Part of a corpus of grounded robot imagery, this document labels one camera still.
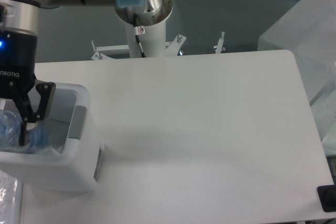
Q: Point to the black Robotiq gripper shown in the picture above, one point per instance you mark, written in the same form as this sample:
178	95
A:
18	66

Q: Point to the clear plastic water bottle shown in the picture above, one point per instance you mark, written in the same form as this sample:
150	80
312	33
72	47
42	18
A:
38	137

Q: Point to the white tissue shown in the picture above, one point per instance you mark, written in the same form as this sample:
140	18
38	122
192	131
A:
49	150

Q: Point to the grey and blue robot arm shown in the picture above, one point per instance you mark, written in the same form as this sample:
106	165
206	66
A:
23	16

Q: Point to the white plastic trash can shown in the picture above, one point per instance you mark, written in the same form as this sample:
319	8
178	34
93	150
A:
70	123

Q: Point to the clear plastic sheet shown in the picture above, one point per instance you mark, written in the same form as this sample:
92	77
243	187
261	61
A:
11	198

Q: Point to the metal clamp bolt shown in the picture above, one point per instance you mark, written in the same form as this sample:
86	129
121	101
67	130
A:
220	48

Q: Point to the translucent white storage box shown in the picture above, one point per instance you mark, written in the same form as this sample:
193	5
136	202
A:
308	31

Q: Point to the black device at table corner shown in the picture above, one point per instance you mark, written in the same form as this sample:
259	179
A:
327	197

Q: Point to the white cross base bracket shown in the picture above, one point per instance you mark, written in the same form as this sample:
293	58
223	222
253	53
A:
173	48

